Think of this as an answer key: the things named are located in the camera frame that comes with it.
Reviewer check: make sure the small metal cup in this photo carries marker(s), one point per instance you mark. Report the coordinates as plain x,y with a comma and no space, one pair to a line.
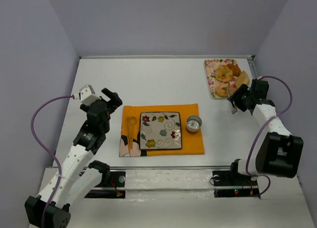
193,123

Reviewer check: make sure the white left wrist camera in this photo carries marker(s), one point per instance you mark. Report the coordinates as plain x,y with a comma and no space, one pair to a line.
87,95

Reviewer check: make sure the glazed ring doughnut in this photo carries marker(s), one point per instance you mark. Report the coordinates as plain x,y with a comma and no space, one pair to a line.
224,90

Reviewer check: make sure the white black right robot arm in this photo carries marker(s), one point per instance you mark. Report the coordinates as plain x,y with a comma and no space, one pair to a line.
274,151

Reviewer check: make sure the orange plastic spoon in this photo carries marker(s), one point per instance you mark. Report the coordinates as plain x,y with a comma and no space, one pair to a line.
132,122

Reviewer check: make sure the tan bread slice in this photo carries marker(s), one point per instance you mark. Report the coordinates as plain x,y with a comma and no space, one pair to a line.
243,79

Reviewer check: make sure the dark brown pastry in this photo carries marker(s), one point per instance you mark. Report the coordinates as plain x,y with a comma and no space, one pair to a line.
235,69

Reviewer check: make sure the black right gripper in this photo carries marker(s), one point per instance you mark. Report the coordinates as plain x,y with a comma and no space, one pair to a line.
240,98

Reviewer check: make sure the aluminium front rail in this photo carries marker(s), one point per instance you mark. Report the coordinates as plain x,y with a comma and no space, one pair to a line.
170,167

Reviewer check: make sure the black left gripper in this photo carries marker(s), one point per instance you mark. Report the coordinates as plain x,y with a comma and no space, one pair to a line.
112,99

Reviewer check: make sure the floral pink tray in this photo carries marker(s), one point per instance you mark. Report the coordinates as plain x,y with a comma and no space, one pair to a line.
211,66

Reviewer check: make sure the large golden bagel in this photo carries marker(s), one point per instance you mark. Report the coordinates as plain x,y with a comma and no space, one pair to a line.
223,74

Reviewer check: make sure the metal tongs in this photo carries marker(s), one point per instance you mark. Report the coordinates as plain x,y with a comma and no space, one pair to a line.
233,107

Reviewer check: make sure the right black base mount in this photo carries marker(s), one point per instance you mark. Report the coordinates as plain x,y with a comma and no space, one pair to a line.
227,185

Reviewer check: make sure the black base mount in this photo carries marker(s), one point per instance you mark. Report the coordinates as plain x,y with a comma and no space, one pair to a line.
112,187
227,185

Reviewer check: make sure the orange cartoon placemat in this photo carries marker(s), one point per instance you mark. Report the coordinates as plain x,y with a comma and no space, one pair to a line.
192,143

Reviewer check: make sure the square floral ceramic plate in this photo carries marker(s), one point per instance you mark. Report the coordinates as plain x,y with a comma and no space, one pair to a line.
160,131

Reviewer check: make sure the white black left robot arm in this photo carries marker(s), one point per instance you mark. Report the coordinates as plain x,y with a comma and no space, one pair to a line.
78,173

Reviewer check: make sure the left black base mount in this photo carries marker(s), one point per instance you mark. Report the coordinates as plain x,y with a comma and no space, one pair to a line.
112,187

